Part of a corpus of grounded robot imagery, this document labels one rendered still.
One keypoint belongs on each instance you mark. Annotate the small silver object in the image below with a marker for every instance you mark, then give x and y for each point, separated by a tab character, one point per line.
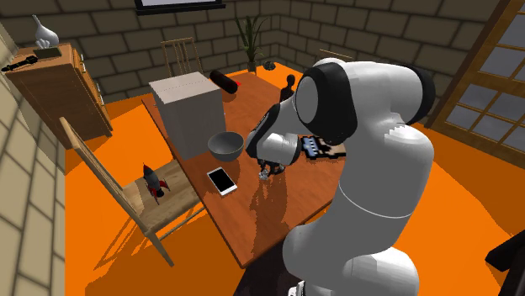
263	175

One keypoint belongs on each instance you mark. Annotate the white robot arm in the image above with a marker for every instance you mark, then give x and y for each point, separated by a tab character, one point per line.
381	164

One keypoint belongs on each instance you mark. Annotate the black cylinder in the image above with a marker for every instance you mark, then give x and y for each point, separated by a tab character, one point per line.
224	81

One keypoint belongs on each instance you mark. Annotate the potted green plant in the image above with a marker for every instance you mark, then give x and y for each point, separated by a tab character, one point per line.
251	41

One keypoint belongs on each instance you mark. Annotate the beige cardboard box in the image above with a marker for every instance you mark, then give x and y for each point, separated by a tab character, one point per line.
193	114

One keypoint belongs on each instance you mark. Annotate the light wooden chair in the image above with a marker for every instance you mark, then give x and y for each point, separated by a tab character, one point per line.
160	209
180	57

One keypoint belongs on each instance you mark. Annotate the dark-framed wall picture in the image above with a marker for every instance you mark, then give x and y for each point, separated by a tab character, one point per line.
180	4

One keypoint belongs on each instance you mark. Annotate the wooden dining table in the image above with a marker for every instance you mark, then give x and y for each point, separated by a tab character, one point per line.
262	217

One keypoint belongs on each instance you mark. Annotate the black elongated tool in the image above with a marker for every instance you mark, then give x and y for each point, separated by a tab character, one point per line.
18	63

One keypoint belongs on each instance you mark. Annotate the wooden glazed door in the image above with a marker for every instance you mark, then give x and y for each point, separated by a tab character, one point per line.
484	94

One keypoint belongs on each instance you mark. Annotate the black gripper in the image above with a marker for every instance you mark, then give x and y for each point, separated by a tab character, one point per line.
274	167

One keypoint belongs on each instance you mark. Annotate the dark furniture piece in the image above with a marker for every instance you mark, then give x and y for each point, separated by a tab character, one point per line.
510	258

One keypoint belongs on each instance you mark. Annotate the wooden chest of drawers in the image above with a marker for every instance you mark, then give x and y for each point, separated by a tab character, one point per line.
57	94

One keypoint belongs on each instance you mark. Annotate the dark flat book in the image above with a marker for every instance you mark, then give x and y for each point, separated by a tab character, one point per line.
48	53

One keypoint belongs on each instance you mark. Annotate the grey and red toy rocket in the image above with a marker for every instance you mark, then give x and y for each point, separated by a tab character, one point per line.
152	180

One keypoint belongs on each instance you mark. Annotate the white long-necked vase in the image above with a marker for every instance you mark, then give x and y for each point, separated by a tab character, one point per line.
45	37

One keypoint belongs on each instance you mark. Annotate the white smartphone with black screen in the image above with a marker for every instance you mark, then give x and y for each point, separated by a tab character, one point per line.
222	180

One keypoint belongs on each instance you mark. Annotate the dark robot stand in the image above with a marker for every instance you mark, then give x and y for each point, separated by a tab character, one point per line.
262	283

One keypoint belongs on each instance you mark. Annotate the black human figurine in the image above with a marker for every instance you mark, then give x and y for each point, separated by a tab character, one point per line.
288	90

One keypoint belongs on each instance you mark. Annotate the small dark round object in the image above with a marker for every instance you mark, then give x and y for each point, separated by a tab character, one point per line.
269	65

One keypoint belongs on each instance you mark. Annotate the grey bowl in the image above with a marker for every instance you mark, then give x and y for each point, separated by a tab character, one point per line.
225	145

